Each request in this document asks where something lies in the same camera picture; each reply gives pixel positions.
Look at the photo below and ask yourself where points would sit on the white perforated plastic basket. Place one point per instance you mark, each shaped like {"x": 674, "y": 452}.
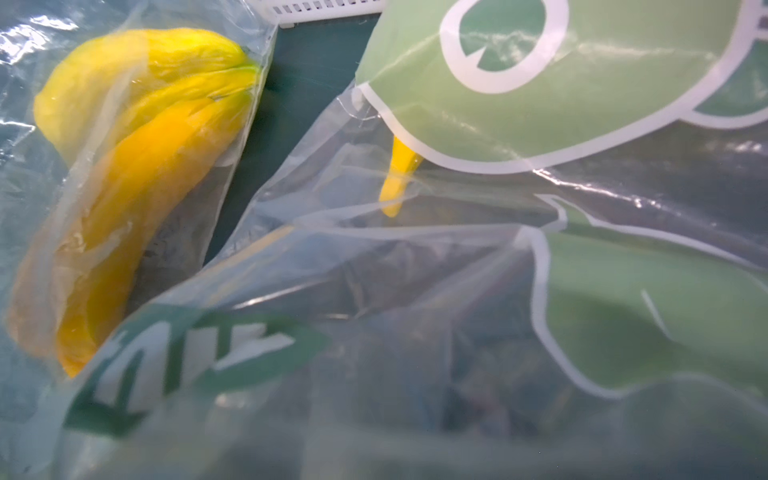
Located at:
{"x": 287, "y": 13}

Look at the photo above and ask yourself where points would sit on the orange banana bag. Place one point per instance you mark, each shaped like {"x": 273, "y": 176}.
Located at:
{"x": 69, "y": 298}

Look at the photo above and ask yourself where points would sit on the clear zip bag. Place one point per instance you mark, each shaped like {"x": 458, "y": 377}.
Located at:
{"x": 39, "y": 192}

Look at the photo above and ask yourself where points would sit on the green printed zip bag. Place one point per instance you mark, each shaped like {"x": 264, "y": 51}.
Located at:
{"x": 575, "y": 286}

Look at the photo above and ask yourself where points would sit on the yellow banana bag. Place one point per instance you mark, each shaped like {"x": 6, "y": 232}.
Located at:
{"x": 404, "y": 162}
{"x": 156, "y": 67}

